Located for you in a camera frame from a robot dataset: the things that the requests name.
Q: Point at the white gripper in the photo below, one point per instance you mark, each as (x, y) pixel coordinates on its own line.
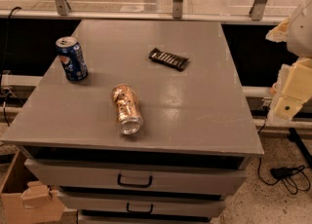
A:
(301, 34)

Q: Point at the blue pepsi can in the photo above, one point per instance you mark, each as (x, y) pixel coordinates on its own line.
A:
(71, 58)

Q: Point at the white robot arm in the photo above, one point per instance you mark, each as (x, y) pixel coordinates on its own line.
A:
(296, 32)

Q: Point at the gold crushed can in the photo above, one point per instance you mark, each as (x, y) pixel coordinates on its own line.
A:
(129, 119)

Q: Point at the tan tape roll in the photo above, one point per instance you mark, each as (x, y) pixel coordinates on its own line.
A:
(275, 88)

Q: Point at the dark snack bar wrapper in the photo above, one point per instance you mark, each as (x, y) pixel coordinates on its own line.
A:
(173, 61)

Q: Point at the grey drawer cabinet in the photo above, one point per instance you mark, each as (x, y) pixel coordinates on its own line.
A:
(159, 131)

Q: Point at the brown cardboard box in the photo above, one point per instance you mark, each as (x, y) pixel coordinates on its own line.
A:
(25, 199)

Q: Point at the black power adapter with cable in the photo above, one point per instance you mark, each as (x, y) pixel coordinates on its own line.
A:
(285, 176)

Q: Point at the black top drawer handle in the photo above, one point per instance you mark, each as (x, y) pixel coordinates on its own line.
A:
(133, 182)

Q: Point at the black drawer handle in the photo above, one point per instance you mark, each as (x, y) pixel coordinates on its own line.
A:
(139, 209)
(133, 182)

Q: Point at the black lower drawer handle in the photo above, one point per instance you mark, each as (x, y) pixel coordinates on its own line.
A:
(139, 209)

